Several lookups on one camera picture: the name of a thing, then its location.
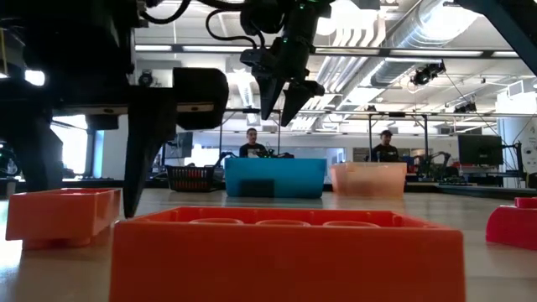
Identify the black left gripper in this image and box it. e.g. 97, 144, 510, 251
0, 0, 231, 220

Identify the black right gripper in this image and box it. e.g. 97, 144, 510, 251
241, 8, 326, 128

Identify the orange-red toy brick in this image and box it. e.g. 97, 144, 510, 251
109, 206, 467, 302
5, 187, 123, 252

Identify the red toy brick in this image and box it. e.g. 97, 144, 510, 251
485, 195, 537, 252

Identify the large bright window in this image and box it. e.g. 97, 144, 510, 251
23, 66, 100, 180

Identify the person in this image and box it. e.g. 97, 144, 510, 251
238, 127, 269, 159
371, 128, 402, 164

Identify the blue plastic bin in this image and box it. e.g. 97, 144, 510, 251
224, 157, 327, 198

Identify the black mesh basket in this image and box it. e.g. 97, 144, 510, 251
165, 164, 216, 193

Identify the long ceiling light strip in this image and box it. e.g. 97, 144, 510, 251
133, 41, 537, 60

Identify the orange translucent bin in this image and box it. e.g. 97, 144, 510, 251
330, 161, 409, 196

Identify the black computer monitor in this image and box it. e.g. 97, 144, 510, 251
456, 133, 504, 167

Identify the black aluminium table frame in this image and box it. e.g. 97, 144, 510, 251
0, 178, 537, 200

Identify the black background metal frame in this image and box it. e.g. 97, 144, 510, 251
367, 111, 431, 180
219, 107, 283, 159

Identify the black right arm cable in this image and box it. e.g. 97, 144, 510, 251
205, 8, 263, 51

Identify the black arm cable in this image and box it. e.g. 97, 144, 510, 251
140, 0, 190, 25
205, 8, 263, 51

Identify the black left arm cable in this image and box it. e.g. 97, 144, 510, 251
140, 0, 190, 25

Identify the black overhead camera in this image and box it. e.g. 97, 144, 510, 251
409, 61, 447, 87

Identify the silver ventilation duct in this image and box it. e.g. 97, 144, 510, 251
331, 0, 487, 96

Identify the black ceiling camera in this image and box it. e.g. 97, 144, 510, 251
453, 100, 478, 114

